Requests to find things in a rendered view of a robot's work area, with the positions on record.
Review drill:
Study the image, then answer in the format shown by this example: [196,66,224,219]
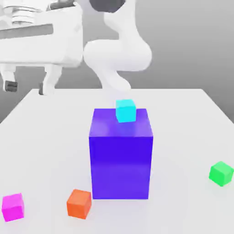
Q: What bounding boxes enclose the large purple box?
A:
[89,108,154,200]

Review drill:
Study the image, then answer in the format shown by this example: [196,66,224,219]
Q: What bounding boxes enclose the small green cube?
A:
[208,160,234,187]

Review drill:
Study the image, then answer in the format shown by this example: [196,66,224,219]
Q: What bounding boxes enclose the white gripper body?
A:
[0,3,84,68]

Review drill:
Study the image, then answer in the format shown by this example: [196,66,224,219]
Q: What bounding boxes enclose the small orange cube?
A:
[66,189,92,220]

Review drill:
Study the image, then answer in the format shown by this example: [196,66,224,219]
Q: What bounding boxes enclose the small magenta cube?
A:
[1,193,25,223]

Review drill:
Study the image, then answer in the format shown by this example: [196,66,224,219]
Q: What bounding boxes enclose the small cyan cube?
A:
[115,99,137,123]

